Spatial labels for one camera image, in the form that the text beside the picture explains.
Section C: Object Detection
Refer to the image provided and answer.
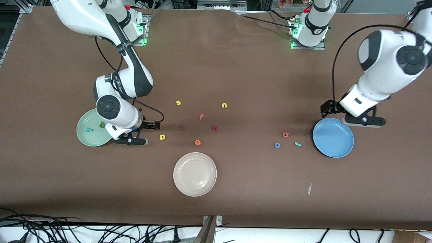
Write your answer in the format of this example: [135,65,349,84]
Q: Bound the cardboard box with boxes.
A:
[393,230,432,243]

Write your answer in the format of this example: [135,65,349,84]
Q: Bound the light green plate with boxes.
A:
[76,108,113,147]

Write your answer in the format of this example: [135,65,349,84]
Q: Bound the tangled black floor cables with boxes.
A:
[0,208,203,243]

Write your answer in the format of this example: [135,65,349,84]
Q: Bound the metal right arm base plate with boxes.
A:
[130,13,151,46]

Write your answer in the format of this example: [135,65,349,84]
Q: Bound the grey metal frame piece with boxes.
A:
[197,0,247,10]

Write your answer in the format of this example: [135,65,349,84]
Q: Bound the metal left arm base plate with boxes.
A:
[291,17,326,50]

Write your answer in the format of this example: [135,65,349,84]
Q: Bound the black table cable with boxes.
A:
[267,9,297,21]
[240,15,292,28]

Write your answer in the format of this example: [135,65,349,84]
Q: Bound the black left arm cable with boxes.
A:
[332,0,427,102]

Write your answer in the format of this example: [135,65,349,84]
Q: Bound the grey angled beam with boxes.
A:
[193,216,216,243]

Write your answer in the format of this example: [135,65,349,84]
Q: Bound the cream white plate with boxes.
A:
[173,152,217,197]

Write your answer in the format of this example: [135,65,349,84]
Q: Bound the metal corner bracket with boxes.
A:
[202,215,223,226]

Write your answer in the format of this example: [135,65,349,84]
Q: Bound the brown table cover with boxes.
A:
[0,6,432,231]

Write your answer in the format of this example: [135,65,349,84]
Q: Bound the blue plate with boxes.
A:
[313,117,354,158]

